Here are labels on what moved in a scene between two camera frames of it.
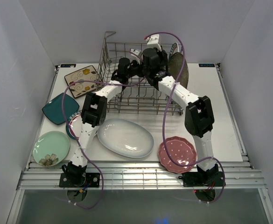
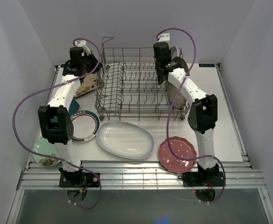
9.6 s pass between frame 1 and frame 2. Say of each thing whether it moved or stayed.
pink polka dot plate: stayed
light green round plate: stayed
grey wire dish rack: moved
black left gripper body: moved
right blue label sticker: stayed
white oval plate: stayed
